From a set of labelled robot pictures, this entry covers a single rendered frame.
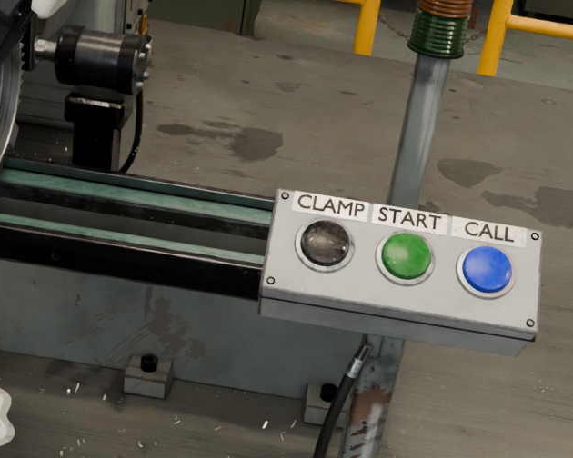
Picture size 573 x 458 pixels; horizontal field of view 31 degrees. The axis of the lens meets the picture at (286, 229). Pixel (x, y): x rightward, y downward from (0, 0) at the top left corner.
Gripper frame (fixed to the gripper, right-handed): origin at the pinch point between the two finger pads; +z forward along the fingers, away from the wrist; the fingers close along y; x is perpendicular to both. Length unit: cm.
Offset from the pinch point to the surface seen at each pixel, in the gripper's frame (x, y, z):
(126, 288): -20.7, -1.1, 11.4
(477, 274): -33.1, -21.8, -16.6
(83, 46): -5.3, 17.5, 3.5
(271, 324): -32.4, -1.1, 6.1
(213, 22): -30, 323, 91
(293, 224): -23.0, -20.0, -11.2
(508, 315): -36.0, -22.9, -16.1
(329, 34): -78, 384, 80
